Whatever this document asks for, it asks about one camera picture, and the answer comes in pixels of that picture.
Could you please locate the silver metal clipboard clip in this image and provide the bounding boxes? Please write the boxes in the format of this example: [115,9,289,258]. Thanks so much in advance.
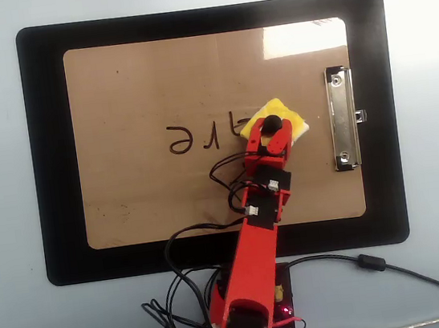
[320,63,375,173]

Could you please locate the yellow sponge with black knob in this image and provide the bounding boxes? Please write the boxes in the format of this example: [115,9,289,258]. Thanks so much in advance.
[235,93,312,155]

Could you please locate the black rectangular desk mat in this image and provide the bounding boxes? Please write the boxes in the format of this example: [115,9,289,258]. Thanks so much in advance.
[14,0,416,291]

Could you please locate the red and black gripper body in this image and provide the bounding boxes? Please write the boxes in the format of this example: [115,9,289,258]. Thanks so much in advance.
[241,149,295,198]

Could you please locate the black servo wires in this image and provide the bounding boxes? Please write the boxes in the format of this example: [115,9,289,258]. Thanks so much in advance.
[122,149,275,328]

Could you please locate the thin red wire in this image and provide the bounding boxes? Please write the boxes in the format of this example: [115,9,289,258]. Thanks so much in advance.
[278,314,306,328]

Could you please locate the black power cable with ferrite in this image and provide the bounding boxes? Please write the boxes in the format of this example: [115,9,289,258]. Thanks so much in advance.
[284,239,439,328]

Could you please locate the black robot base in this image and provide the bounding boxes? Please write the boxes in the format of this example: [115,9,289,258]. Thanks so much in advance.
[205,260,299,328]

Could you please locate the brown clipboard board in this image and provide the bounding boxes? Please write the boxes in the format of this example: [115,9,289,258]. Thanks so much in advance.
[62,14,372,254]

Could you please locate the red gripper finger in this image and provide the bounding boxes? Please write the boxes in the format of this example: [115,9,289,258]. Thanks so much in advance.
[261,117,297,164]
[241,115,274,158]

